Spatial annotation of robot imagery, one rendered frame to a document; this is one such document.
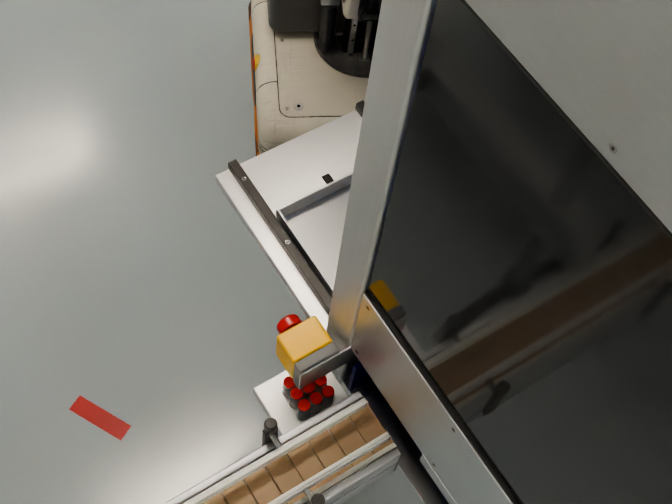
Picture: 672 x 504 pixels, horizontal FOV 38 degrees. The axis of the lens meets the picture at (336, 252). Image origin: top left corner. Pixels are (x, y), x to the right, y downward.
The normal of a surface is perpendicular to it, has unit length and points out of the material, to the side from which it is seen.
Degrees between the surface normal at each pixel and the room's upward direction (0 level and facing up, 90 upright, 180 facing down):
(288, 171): 0
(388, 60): 90
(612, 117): 90
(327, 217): 0
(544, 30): 90
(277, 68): 0
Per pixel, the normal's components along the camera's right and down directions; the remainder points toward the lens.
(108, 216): 0.08, -0.49
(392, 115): -0.84, 0.44
